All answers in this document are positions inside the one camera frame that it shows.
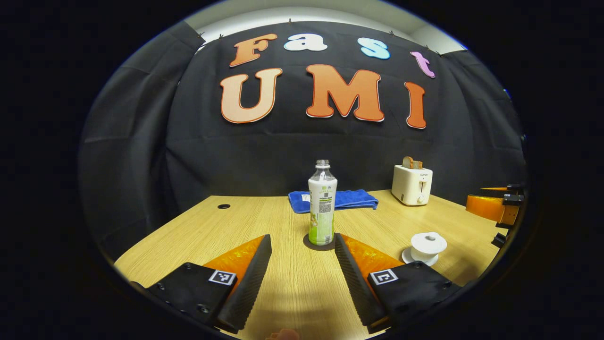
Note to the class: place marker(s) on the white toaster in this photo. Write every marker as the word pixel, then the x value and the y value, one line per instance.
pixel 410 186

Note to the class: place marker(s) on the black backdrop cloth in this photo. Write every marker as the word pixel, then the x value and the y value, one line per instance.
pixel 264 156

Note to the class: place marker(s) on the white teacup lid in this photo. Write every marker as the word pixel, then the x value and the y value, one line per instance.
pixel 428 242

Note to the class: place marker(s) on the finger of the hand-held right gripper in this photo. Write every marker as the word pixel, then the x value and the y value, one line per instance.
pixel 488 207

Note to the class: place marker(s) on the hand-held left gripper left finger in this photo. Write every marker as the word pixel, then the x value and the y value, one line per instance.
pixel 247 283

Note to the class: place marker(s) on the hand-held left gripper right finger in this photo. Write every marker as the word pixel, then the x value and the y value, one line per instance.
pixel 356 283

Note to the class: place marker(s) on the clear water bottle white label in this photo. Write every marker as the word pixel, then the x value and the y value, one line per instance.
pixel 322 208

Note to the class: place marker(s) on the dark round coaster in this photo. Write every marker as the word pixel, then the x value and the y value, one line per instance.
pixel 306 244

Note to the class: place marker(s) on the blue towel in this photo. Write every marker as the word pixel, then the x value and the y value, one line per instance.
pixel 358 198

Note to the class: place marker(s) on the brown toast slice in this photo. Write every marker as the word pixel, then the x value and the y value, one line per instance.
pixel 418 165
pixel 407 162

